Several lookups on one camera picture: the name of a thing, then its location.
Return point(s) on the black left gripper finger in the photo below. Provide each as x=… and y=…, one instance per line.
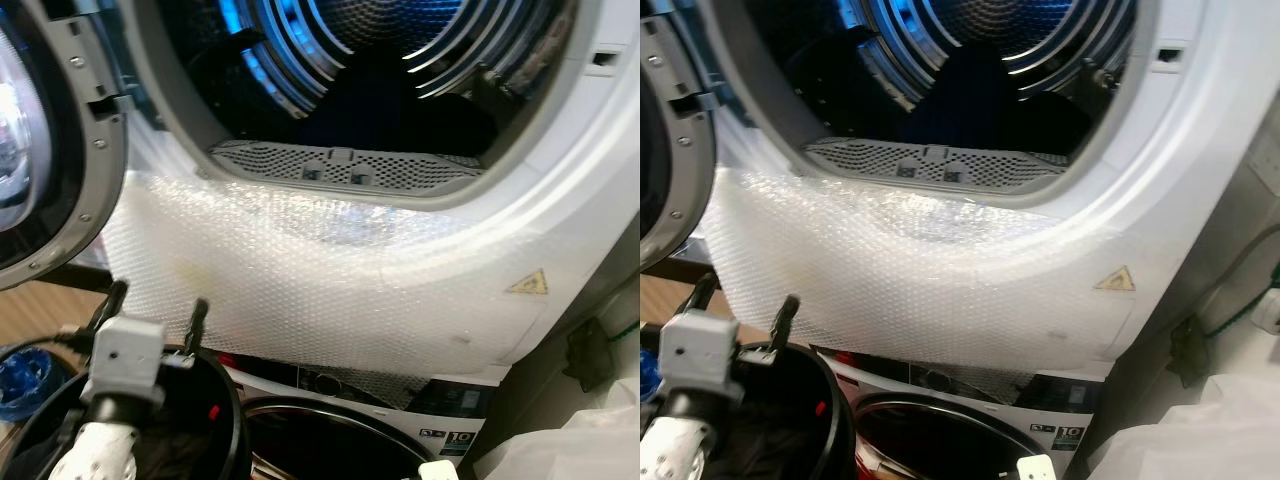
x=108, y=310
x=703, y=295
x=197, y=325
x=785, y=322

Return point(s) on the white washing machine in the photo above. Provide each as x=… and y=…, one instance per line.
x=470, y=400
x=1000, y=395

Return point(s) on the dark clothes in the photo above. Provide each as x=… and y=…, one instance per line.
x=980, y=100
x=400, y=110

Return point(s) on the blue plastic container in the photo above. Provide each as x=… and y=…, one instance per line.
x=20, y=385
x=650, y=378

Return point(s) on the clear bubble wrap sheet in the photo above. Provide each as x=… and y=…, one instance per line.
x=900, y=290
x=300, y=290

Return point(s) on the grey round dryer door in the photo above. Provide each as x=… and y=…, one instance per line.
x=100, y=130
x=690, y=150

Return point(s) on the yellow triangle warning sticker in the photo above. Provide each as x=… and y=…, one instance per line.
x=530, y=286
x=1117, y=282

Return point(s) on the grey lint filter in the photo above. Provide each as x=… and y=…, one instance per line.
x=260, y=160
x=850, y=158

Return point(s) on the white plastic bag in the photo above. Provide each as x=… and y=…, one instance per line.
x=570, y=440
x=1200, y=435

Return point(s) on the white tumble dryer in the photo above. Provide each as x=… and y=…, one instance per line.
x=1170, y=150
x=565, y=150

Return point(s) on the black warranty sticker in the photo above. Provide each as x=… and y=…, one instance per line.
x=1060, y=437
x=450, y=442

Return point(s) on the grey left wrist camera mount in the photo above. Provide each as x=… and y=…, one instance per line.
x=700, y=350
x=125, y=355

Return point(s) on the black bracket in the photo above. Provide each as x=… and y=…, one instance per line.
x=588, y=355
x=1190, y=350

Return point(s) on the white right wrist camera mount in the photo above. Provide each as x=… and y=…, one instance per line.
x=438, y=471
x=1036, y=469

